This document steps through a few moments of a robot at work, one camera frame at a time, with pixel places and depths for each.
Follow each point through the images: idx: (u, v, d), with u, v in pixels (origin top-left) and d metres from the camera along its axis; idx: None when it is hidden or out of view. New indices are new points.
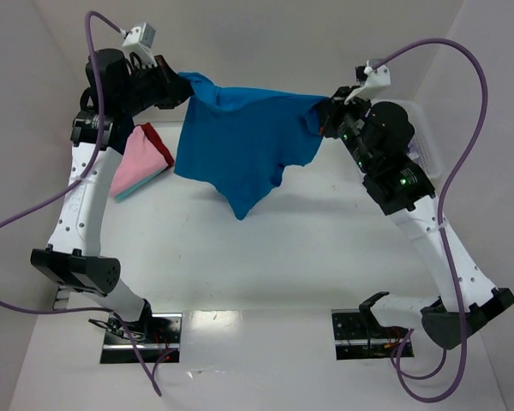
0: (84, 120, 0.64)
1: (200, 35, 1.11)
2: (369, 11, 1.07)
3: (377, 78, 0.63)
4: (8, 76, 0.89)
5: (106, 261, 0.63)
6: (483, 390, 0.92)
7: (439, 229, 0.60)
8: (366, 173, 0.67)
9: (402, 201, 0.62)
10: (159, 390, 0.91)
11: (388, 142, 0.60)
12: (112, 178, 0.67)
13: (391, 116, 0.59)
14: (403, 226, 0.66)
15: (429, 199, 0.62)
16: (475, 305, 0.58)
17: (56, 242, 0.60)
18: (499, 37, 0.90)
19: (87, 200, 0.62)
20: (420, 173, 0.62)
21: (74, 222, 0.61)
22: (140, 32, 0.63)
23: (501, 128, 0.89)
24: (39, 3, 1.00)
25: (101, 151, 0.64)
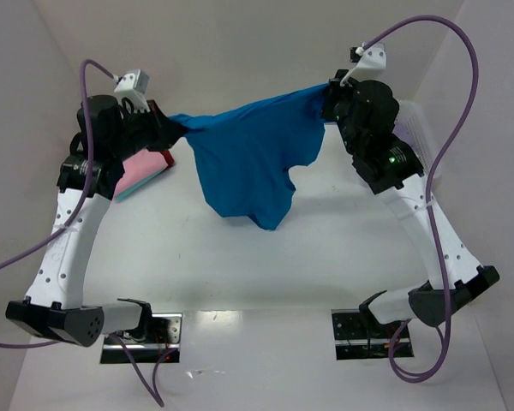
0: (73, 166, 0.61)
1: (200, 37, 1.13)
2: (366, 11, 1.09)
3: (371, 57, 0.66)
4: (10, 74, 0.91)
5: (86, 316, 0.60)
6: (488, 390, 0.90)
7: (427, 206, 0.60)
8: (355, 154, 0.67)
9: (390, 179, 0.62)
10: (162, 402, 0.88)
11: (373, 119, 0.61)
12: (98, 225, 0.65)
13: (375, 93, 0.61)
14: (391, 205, 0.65)
15: (418, 177, 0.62)
16: (461, 282, 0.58)
17: (35, 295, 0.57)
18: (495, 32, 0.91)
19: (70, 250, 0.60)
20: (409, 151, 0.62)
21: (56, 273, 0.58)
22: (134, 79, 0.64)
23: (499, 122, 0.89)
24: (44, 7, 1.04)
25: (87, 198, 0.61)
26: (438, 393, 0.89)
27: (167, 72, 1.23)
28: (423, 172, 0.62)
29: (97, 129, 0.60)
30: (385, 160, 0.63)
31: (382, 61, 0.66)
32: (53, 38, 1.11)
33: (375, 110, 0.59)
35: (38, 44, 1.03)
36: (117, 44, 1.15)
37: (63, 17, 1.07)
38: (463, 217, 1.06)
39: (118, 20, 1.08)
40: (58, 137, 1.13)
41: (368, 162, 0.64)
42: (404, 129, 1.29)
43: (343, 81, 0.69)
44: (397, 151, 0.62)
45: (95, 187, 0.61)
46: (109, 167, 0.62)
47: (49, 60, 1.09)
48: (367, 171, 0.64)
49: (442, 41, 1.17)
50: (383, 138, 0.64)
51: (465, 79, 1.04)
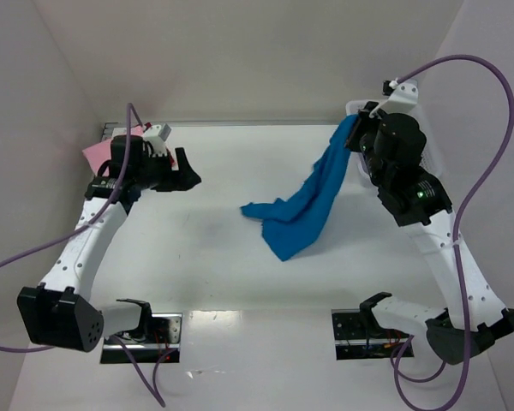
0: (100, 181, 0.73)
1: (200, 36, 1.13)
2: (368, 11, 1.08)
3: (403, 92, 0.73)
4: (8, 73, 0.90)
5: (92, 312, 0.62)
6: (487, 389, 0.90)
7: (454, 245, 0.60)
8: (381, 186, 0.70)
9: (417, 214, 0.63)
10: (163, 401, 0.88)
11: (400, 151, 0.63)
12: (112, 233, 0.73)
13: (403, 127, 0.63)
14: (417, 239, 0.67)
15: (445, 214, 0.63)
16: (483, 324, 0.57)
17: (49, 280, 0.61)
18: (498, 33, 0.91)
19: (89, 243, 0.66)
20: (437, 187, 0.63)
21: (72, 261, 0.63)
22: (160, 128, 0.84)
23: (502, 123, 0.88)
24: (44, 5, 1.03)
25: (111, 205, 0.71)
26: (438, 393, 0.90)
27: (167, 71, 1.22)
28: (451, 208, 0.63)
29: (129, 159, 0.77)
30: (412, 193, 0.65)
31: (414, 95, 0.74)
32: (52, 35, 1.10)
33: (403, 143, 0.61)
35: (37, 42, 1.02)
36: (116, 43, 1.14)
37: (62, 15, 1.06)
38: (463, 218, 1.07)
39: (118, 18, 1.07)
40: (57, 137, 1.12)
41: (396, 193, 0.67)
42: None
43: (372, 113, 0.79)
44: (425, 186, 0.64)
45: (121, 198, 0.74)
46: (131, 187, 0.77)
47: (48, 58, 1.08)
48: (394, 203, 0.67)
49: (442, 42, 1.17)
50: (411, 172, 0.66)
51: (466, 80, 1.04)
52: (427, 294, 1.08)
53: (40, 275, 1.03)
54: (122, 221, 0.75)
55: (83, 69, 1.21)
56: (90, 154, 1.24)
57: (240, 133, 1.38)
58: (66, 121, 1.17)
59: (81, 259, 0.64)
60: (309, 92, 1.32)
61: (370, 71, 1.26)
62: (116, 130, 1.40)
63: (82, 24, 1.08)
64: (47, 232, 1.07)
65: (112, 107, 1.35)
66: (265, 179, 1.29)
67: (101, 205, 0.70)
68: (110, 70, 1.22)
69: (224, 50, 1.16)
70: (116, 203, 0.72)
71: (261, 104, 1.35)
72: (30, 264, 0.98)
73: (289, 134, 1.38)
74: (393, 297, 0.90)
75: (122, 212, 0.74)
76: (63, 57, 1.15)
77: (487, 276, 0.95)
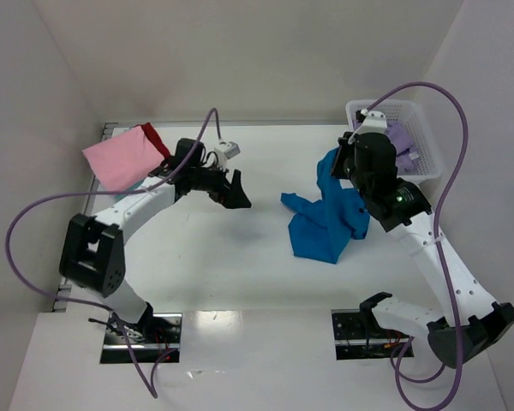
0: (163, 169, 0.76)
1: (200, 36, 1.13)
2: (367, 11, 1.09)
3: (374, 119, 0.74)
4: (8, 73, 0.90)
5: (120, 260, 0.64)
6: (488, 389, 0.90)
7: (436, 242, 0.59)
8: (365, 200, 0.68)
9: (398, 215, 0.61)
10: (156, 391, 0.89)
11: (374, 162, 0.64)
12: (158, 209, 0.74)
13: (373, 141, 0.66)
14: (402, 242, 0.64)
15: (426, 215, 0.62)
16: (475, 317, 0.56)
17: (100, 216, 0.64)
18: (497, 33, 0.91)
19: (141, 202, 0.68)
20: (415, 192, 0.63)
21: (123, 208, 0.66)
22: (230, 147, 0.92)
23: (502, 123, 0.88)
24: (43, 6, 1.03)
25: (166, 184, 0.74)
26: (438, 393, 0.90)
27: (167, 71, 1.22)
28: (431, 210, 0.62)
29: (193, 158, 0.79)
30: (393, 199, 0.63)
31: (383, 121, 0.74)
32: (52, 36, 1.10)
33: (373, 152, 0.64)
35: (37, 42, 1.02)
36: (116, 43, 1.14)
37: (62, 16, 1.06)
38: (463, 218, 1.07)
39: (118, 18, 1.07)
40: (57, 137, 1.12)
41: (378, 201, 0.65)
42: (403, 130, 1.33)
43: (349, 140, 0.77)
44: (404, 192, 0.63)
45: (175, 182, 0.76)
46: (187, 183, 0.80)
47: (48, 58, 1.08)
48: (378, 210, 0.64)
49: (442, 41, 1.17)
50: (390, 181, 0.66)
51: (466, 80, 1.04)
52: (427, 294, 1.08)
53: (39, 276, 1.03)
54: (164, 207, 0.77)
55: (83, 69, 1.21)
56: (88, 154, 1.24)
57: (240, 132, 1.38)
58: (66, 121, 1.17)
59: (133, 210, 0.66)
60: (308, 92, 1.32)
61: (369, 70, 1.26)
62: (116, 130, 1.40)
63: (82, 25, 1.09)
64: (48, 232, 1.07)
65: (113, 108, 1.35)
66: (265, 179, 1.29)
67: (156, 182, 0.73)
68: (110, 70, 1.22)
69: (224, 50, 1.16)
70: (171, 185, 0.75)
71: (261, 104, 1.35)
72: (30, 265, 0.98)
73: (289, 133, 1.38)
74: (392, 297, 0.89)
75: (171, 196, 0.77)
76: (62, 58, 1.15)
77: (487, 276, 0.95)
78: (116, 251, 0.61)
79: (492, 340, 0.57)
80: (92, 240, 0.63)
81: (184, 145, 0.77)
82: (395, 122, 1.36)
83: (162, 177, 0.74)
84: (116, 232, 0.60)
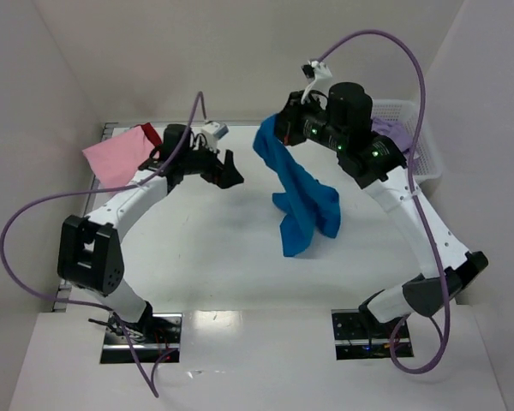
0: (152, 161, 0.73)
1: (200, 37, 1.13)
2: (367, 10, 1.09)
3: (323, 70, 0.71)
4: (8, 73, 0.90)
5: (117, 259, 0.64)
6: (489, 389, 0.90)
7: (413, 197, 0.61)
8: (338, 154, 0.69)
9: (374, 171, 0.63)
10: (157, 390, 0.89)
11: (350, 115, 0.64)
12: (151, 201, 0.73)
13: (350, 92, 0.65)
14: (379, 199, 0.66)
15: (401, 169, 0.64)
16: (451, 267, 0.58)
17: (92, 216, 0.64)
18: (496, 32, 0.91)
19: (134, 199, 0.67)
20: (391, 146, 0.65)
21: (116, 205, 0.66)
22: (217, 126, 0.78)
23: (501, 122, 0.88)
24: (43, 7, 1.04)
25: (158, 177, 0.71)
26: (439, 393, 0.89)
27: (168, 72, 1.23)
28: (405, 163, 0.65)
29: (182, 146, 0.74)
30: (368, 154, 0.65)
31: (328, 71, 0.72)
32: (52, 36, 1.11)
33: (350, 105, 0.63)
35: (37, 43, 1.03)
36: (116, 44, 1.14)
37: (62, 16, 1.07)
38: (463, 217, 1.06)
39: (118, 18, 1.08)
40: (57, 136, 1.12)
41: (354, 157, 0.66)
42: (403, 130, 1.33)
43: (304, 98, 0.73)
44: (379, 146, 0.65)
45: (166, 175, 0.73)
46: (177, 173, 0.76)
47: (49, 59, 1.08)
48: (354, 165, 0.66)
49: (442, 40, 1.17)
50: (363, 136, 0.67)
51: (466, 79, 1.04)
52: None
53: (39, 276, 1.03)
54: (158, 200, 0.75)
55: (84, 70, 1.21)
56: (90, 154, 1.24)
57: (241, 132, 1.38)
58: (66, 121, 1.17)
59: (125, 207, 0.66)
60: None
61: (368, 69, 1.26)
62: (116, 130, 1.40)
63: (82, 25, 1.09)
64: (48, 232, 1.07)
65: (113, 108, 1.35)
66: (265, 179, 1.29)
67: (147, 175, 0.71)
68: (110, 70, 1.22)
69: (224, 50, 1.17)
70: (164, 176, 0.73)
71: (261, 104, 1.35)
72: (30, 264, 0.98)
73: None
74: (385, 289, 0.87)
75: (164, 190, 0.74)
76: (63, 58, 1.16)
77: (488, 276, 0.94)
78: (113, 248, 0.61)
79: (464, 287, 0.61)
80: (87, 239, 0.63)
81: (171, 134, 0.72)
82: (394, 122, 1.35)
83: (154, 169, 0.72)
84: (110, 230, 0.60)
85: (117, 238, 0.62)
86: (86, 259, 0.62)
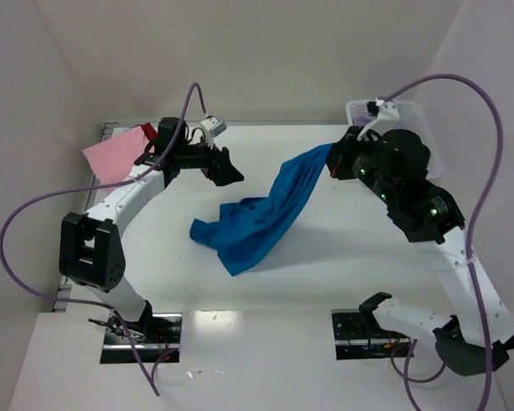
0: (147, 155, 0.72)
1: (200, 37, 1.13)
2: (367, 11, 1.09)
3: (388, 110, 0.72)
4: (9, 74, 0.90)
5: (118, 255, 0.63)
6: (489, 389, 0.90)
7: (469, 264, 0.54)
8: (388, 205, 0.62)
9: (431, 232, 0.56)
10: (157, 390, 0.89)
11: (406, 164, 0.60)
12: (149, 194, 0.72)
13: (406, 141, 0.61)
14: (429, 253, 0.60)
15: (459, 229, 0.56)
16: (498, 342, 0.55)
17: (92, 213, 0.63)
18: (495, 33, 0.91)
19: (132, 193, 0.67)
20: (450, 201, 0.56)
21: (115, 202, 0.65)
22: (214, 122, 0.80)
23: (501, 122, 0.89)
24: (44, 8, 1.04)
25: (154, 171, 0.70)
26: (439, 394, 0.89)
27: (168, 72, 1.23)
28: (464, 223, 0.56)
29: (178, 140, 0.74)
30: (426, 210, 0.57)
31: (395, 112, 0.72)
32: (52, 36, 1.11)
33: (407, 157, 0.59)
35: (37, 43, 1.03)
36: (116, 44, 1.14)
37: (62, 16, 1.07)
38: (463, 218, 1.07)
39: (118, 18, 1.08)
40: (58, 136, 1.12)
41: (407, 211, 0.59)
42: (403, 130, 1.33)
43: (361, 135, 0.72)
44: (437, 201, 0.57)
45: (164, 169, 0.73)
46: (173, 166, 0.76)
47: (49, 59, 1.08)
48: (407, 220, 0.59)
49: (441, 41, 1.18)
50: (418, 187, 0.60)
51: (466, 80, 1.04)
52: (427, 294, 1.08)
53: (40, 276, 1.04)
54: (153, 194, 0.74)
55: (84, 70, 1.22)
56: (91, 153, 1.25)
57: (241, 132, 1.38)
58: (67, 121, 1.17)
59: (124, 202, 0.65)
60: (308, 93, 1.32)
61: (368, 70, 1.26)
62: (116, 130, 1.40)
63: (82, 25, 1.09)
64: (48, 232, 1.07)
65: (114, 109, 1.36)
66: (265, 179, 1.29)
67: (145, 169, 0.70)
68: (110, 70, 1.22)
69: (224, 50, 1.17)
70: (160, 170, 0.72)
71: (261, 105, 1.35)
72: (31, 264, 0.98)
73: (289, 133, 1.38)
74: (391, 298, 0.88)
75: (161, 183, 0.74)
76: (63, 59, 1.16)
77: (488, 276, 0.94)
78: (114, 245, 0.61)
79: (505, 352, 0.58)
80: (86, 235, 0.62)
81: (164, 127, 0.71)
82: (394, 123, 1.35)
83: (151, 163, 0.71)
84: (110, 226, 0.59)
85: (118, 234, 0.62)
86: (87, 255, 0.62)
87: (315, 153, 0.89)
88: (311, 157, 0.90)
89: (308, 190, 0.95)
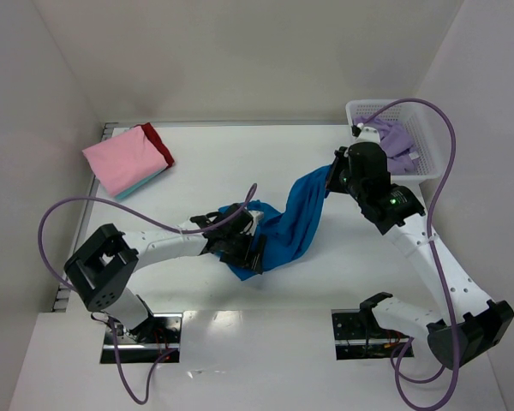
0: (206, 220, 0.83)
1: (200, 37, 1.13)
2: (367, 12, 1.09)
3: (368, 134, 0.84)
4: (8, 74, 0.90)
5: (116, 287, 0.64)
6: (489, 390, 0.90)
7: (429, 241, 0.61)
8: (361, 205, 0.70)
9: (392, 217, 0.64)
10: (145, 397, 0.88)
11: (367, 168, 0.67)
12: (178, 252, 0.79)
13: (364, 146, 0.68)
14: (397, 243, 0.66)
15: (419, 217, 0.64)
16: (469, 314, 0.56)
17: (128, 237, 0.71)
18: (496, 34, 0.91)
19: (170, 241, 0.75)
20: (409, 195, 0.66)
21: (151, 239, 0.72)
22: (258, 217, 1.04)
23: (502, 124, 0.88)
24: (42, 8, 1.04)
25: (200, 235, 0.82)
26: (438, 394, 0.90)
27: (167, 72, 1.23)
28: (424, 211, 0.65)
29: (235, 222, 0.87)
30: (387, 202, 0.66)
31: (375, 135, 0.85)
32: (52, 37, 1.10)
33: (366, 161, 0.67)
35: (36, 42, 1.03)
36: (116, 44, 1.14)
37: (62, 16, 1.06)
38: (463, 217, 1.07)
39: (117, 19, 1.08)
40: (57, 136, 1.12)
41: (373, 205, 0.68)
42: (403, 129, 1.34)
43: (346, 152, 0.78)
44: (397, 195, 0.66)
45: (207, 236, 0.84)
46: (216, 240, 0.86)
47: (48, 59, 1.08)
48: (373, 212, 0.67)
49: (441, 41, 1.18)
50: (382, 186, 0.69)
51: (466, 80, 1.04)
52: (427, 293, 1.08)
53: (39, 276, 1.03)
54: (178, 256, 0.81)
55: (82, 69, 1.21)
56: (91, 154, 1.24)
57: (241, 132, 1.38)
58: (66, 121, 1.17)
59: (157, 244, 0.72)
60: (308, 92, 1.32)
61: (368, 70, 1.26)
62: (116, 129, 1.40)
63: (81, 26, 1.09)
64: (49, 232, 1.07)
65: (113, 108, 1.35)
66: (265, 178, 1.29)
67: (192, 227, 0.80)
68: (110, 70, 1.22)
69: (223, 50, 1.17)
70: (204, 238, 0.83)
71: (261, 105, 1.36)
72: (30, 265, 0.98)
73: (289, 133, 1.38)
74: (393, 297, 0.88)
75: (198, 248, 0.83)
76: (62, 59, 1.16)
77: (487, 276, 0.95)
78: (121, 276, 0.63)
79: (491, 341, 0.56)
80: (108, 253, 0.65)
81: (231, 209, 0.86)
82: (394, 122, 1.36)
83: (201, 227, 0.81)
84: (130, 256, 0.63)
85: (132, 269, 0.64)
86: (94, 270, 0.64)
87: (318, 174, 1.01)
88: (314, 176, 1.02)
89: (318, 209, 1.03)
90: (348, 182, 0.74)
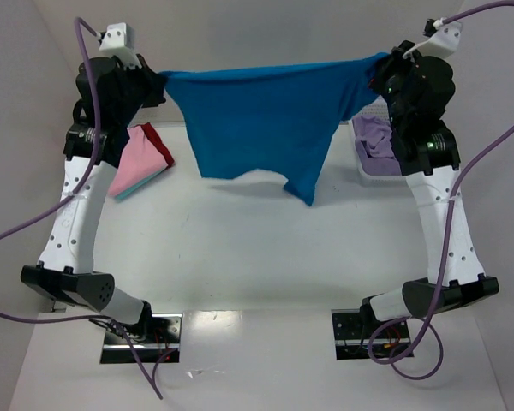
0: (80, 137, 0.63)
1: (199, 37, 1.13)
2: (365, 11, 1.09)
3: (445, 38, 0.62)
4: (8, 75, 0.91)
5: (98, 279, 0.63)
6: (489, 390, 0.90)
7: (449, 200, 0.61)
8: (395, 131, 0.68)
9: (422, 162, 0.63)
10: (159, 392, 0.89)
11: (423, 97, 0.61)
12: (105, 192, 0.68)
13: (434, 70, 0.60)
14: (416, 191, 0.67)
15: (451, 169, 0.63)
16: (456, 282, 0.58)
17: (45, 259, 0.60)
18: (494, 33, 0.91)
19: (78, 217, 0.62)
20: (450, 140, 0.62)
21: (66, 237, 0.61)
22: (122, 35, 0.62)
23: (501, 122, 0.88)
24: (42, 9, 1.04)
25: (95, 166, 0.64)
26: (438, 393, 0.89)
27: None
28: (457, 166, 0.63)
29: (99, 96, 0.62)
30: (423, 144, 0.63)
31: (455, 41, 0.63)
32: (52, 38, 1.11)
33: (427, 87, 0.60)
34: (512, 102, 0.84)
35: (35, 42, 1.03)
36: None
37: (62, 16, 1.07)
38: None
39: (116, 20, 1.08)
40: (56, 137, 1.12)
41: (406, 140, 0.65)
42: None
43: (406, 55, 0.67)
44: (437, 139, 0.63)
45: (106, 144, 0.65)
46: (111, 136, 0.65)
47: (48, 60, 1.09)
48: (403, 149, 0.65)
49: None
50: (430, 121, 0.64)
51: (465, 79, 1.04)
52: None
53: None
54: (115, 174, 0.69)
55: None
56: None
57: None
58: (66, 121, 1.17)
59: (75, 235, 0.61)
60: None
61: None
62: None
63: None
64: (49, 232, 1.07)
65: None
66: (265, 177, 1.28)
67: (85, 167, 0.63)
68: None
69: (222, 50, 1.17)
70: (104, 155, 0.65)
71: None
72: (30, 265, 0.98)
73: None
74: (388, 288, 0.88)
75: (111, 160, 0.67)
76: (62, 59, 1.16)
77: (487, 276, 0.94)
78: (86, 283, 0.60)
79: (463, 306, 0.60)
80: None
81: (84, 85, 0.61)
82: None
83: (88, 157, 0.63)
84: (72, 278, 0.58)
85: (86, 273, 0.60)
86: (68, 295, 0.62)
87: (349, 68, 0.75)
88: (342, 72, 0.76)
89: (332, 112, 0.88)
90: (393, 95, 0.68)
